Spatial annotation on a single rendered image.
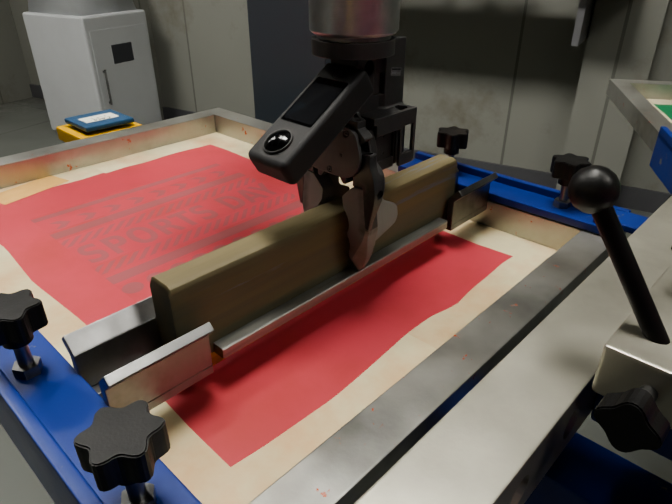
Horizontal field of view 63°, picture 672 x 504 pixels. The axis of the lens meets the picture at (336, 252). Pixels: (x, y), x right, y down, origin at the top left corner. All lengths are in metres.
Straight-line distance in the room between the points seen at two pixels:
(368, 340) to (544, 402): 0.21
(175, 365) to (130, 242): 0.32
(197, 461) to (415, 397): 0.16
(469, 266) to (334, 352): 0.22
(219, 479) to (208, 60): 4.08
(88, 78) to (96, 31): 0.31
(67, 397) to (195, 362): 0.09
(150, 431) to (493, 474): 0.18
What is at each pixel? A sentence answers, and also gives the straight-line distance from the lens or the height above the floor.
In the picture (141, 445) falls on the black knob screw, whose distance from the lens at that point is 0.30.
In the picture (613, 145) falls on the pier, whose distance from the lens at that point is 3.18.
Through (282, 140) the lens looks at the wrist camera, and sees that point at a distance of 0.44.
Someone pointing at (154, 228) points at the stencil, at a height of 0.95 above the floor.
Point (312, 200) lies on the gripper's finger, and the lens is 0.54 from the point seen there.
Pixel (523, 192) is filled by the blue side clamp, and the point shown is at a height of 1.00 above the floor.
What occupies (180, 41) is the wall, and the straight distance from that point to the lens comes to 4.54.
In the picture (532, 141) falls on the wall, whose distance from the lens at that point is 3.40.
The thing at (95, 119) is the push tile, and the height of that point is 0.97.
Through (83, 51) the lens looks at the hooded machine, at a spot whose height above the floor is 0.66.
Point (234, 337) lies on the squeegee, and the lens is 0.46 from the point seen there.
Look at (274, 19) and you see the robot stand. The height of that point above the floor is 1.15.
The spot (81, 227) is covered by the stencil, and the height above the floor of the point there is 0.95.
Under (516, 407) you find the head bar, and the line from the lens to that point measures 0.35.
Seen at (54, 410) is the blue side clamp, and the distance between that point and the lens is 0.43.
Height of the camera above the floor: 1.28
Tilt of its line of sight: 29 degrees down
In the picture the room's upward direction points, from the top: straight up
